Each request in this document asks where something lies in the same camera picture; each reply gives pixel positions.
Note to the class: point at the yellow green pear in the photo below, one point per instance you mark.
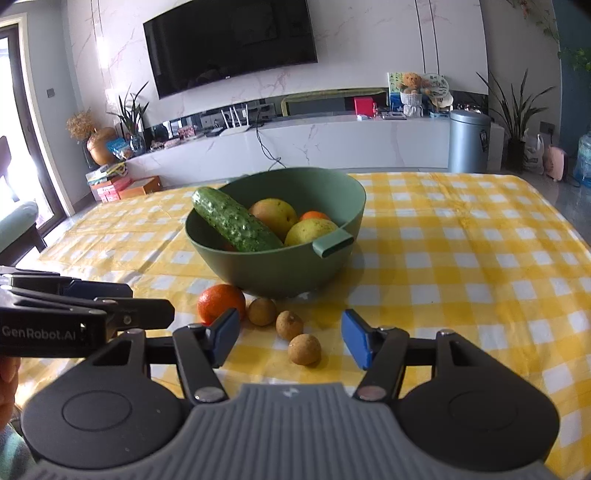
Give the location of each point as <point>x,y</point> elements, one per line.
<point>310,231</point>

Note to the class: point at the blue picture card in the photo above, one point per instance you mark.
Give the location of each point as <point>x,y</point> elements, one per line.
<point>395,90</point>

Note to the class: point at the blue water jug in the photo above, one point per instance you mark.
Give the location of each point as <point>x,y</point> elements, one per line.
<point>584,161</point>

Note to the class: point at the orange tangerine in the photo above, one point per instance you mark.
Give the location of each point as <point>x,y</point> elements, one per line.
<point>315,215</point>
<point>220,302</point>

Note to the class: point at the person's left hand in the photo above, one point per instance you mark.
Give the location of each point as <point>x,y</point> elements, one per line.
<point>7,392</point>

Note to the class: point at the hanging vine plant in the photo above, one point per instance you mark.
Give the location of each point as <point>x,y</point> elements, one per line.
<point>540,18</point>

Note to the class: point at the yellow checkered tablecloth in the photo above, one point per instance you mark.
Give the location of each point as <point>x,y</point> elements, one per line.
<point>461,258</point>

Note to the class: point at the wall outlet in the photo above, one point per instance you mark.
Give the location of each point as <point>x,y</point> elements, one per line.
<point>548,126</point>

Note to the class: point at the green leafy plant in vase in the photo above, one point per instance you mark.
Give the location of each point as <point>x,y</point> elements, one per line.
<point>134,120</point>

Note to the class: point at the grey blue pedal bin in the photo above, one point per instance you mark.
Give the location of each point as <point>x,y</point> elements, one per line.
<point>467,143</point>

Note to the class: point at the stack of pink boxes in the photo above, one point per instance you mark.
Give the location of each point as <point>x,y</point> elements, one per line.
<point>108,190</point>

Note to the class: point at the round paper fan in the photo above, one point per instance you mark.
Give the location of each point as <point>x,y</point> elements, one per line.
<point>437,90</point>

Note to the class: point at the dried flower bunch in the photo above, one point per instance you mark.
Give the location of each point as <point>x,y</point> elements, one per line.
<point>81,123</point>

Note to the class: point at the red box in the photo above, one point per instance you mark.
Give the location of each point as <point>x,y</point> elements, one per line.
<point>364,106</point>

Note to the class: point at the brown longan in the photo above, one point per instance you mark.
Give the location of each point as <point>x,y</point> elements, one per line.
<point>304,350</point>
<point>262,312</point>
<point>289,325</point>

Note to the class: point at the black wall television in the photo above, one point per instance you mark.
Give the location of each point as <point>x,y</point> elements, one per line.
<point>231,46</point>

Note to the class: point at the brown teddy bear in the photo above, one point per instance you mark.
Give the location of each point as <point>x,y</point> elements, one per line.
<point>411,87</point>

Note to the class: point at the pale green armchair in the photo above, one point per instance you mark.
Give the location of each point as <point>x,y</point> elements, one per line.
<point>18,226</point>

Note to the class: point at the small pink heater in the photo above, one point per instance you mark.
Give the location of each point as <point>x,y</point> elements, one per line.
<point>554,162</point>

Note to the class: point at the green cucumber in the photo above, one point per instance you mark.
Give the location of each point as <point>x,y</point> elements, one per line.
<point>231,219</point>

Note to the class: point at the white router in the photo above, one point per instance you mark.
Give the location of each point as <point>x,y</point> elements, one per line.
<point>235,130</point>

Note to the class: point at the blue snack bag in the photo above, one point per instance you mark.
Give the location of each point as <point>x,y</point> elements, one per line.
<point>119,148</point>

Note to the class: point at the white plastic bag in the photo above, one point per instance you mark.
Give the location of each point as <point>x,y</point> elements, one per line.
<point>533,157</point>

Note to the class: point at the orange box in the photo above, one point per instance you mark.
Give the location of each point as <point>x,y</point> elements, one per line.
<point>141,187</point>

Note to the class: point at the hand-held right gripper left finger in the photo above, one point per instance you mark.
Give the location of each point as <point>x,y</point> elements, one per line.
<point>226,330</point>

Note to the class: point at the potted snake plant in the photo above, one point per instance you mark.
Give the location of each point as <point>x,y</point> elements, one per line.
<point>515,154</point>

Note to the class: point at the green colander bowl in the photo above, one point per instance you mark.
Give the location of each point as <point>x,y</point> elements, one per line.
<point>277,272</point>

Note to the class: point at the white marble television cabinet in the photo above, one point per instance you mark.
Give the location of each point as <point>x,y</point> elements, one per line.
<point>346,143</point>

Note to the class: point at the dark sliding door frame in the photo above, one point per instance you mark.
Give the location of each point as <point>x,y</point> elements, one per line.
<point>25,115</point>

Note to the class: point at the gold gourd vase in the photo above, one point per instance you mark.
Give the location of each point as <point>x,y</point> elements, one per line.
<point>101,146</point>

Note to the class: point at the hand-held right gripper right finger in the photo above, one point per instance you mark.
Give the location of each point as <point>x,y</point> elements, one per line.
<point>356,337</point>

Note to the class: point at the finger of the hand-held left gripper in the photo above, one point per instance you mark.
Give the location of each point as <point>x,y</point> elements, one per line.
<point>138,314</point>
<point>78,288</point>

